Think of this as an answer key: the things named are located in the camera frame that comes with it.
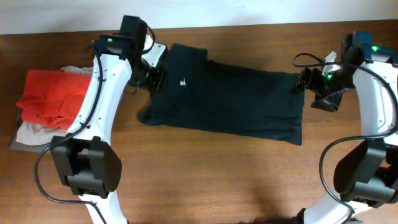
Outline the beige folded shirt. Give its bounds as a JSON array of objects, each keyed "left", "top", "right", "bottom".
[{"left": 16, "top": 66, "right": 93, "bottom": 146}]

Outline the black Nike t-shirt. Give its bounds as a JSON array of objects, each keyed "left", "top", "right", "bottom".
[{"left": 139, "top": 44, "right": 304, "bottom": 146}]

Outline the grey folded shirt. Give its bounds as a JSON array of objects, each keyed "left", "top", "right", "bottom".
[{"left": 9, "top": 111, "right": 52, "bottom": 153}]

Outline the left black cable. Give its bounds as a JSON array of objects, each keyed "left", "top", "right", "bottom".
[{"left": 33, "top": 23, "right": 156, "bottom": 224}]

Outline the right black cable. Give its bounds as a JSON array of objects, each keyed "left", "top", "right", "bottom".
[{"left": 292, "top": 52, "right": 398, "bottom": 224}]

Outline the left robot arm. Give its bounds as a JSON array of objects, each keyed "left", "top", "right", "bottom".
[{"left": 43, "top": 16, "right": 167, "bottom": 223}]

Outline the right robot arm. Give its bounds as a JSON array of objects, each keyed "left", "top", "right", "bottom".
[{"left": 292, "top": 30, "right": 397, "bottom": 223}]

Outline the red folded shirt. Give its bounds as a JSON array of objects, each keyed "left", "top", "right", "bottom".
[{"left": 16, "top": 70, "right": 91, "bottom": 130}]

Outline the black cable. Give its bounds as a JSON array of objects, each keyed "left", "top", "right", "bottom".
[
  {"left": 33, "top": 23, "right": 156, "bottom": 224},
  {"left": 292, "top": 52, "right": 398, "bottom": 224}
]

